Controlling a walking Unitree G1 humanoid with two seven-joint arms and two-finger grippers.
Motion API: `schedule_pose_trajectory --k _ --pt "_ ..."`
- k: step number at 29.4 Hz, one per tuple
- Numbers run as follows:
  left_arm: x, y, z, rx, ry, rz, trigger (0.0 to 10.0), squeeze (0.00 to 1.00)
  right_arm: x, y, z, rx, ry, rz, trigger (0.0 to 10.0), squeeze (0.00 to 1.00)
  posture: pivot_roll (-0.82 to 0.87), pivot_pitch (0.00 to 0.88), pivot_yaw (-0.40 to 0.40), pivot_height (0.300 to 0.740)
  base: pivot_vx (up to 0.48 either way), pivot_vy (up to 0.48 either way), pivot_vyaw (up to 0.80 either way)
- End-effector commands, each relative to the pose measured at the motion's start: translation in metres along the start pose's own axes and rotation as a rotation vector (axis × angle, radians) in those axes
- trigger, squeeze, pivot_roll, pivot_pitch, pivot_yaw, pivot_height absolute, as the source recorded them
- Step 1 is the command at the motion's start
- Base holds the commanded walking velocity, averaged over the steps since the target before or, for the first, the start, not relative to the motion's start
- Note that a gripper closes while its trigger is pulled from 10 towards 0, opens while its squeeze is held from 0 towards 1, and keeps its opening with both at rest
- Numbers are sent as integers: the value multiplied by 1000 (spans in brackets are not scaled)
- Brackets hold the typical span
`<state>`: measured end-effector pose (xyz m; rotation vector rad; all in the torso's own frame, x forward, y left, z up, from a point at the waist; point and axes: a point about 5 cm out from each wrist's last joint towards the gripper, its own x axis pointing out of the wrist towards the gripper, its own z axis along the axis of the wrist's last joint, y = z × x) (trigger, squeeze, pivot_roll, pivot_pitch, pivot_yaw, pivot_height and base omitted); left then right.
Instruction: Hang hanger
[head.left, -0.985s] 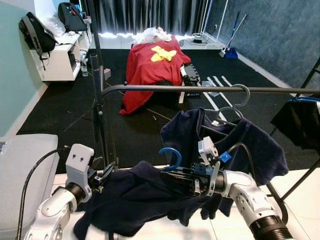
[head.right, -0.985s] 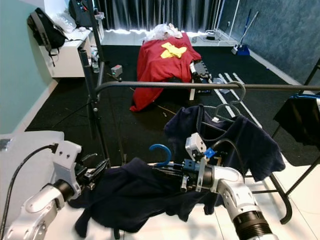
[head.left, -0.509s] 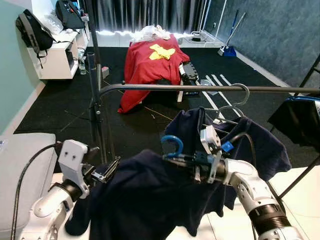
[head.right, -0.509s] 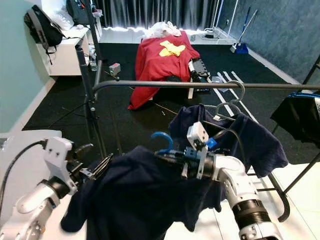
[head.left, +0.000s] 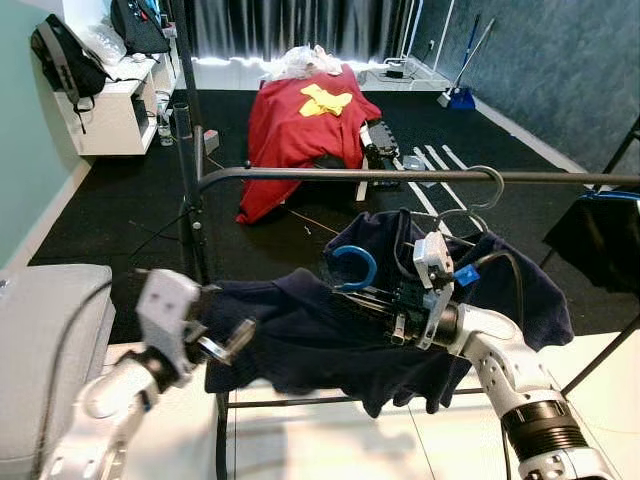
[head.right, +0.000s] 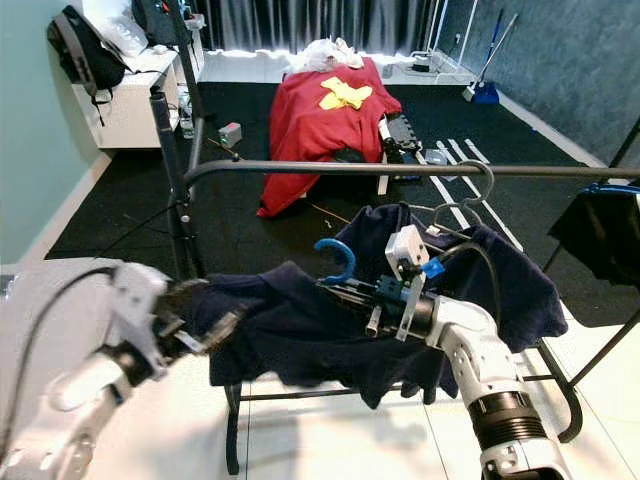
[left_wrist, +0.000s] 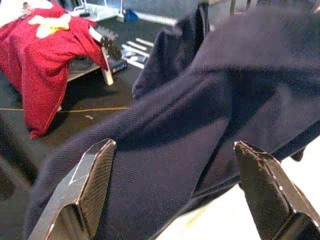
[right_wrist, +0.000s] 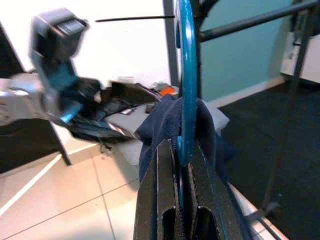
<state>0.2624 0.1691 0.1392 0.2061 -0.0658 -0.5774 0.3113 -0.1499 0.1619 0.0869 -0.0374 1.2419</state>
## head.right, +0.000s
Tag black backpack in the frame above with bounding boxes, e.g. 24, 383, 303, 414
47, 5, 126, 101

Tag blue dustpan with broom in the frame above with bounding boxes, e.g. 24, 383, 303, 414
463, 10, 521, 106

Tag black bag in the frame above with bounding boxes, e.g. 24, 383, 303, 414
130, 0, 196, 46

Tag clear plastic bottle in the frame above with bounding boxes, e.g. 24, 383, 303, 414
178, 85, 196, 139

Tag grey ottoman wooden feet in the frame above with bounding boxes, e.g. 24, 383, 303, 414
0, 262, 51, 401

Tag black stand pole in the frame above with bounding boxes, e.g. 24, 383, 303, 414
150, 0, 206, 286

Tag dark curtain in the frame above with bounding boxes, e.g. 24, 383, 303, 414
200, 0, 436, 56

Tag grey metal hanger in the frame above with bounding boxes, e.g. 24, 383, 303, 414
400, 160, 497, 236

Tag white crumpled plastic bag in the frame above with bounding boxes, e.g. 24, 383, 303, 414
285, 38, 366, 73

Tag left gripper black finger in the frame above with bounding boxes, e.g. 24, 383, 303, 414
192, 310, 247, 353

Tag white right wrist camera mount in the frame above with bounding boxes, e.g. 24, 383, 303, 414
385, 225, 436, 341

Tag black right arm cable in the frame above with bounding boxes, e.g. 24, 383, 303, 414
438, 240, 504, 321

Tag black machine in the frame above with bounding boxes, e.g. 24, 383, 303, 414
378, 112, 423, 166

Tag white soft bag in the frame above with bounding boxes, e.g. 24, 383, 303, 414
100, 15, 151, 59

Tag white shelf cabinet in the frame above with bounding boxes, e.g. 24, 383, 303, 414
72, 45, 201, 151

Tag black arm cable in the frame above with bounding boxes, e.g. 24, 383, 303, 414
0, 262, 126, 451
438, 240, 504, 321

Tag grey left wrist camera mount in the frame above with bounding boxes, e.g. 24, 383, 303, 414
110, 262, 176, 376

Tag dark navy t-shirt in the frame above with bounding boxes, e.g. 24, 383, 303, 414
195, 265, 461, 411

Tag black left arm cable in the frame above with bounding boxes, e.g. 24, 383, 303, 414
0, 262, 126, 451

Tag small grey box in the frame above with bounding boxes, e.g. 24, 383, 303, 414
218, 122, 243, 149

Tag black garment white collar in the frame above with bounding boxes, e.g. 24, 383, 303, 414
548, 188, 640, 289

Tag black metal clothes rack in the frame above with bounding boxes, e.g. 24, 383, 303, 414
175, 158, 640, 476

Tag red cloth yellow patch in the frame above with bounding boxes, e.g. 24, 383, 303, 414
257, 58, 403, 219

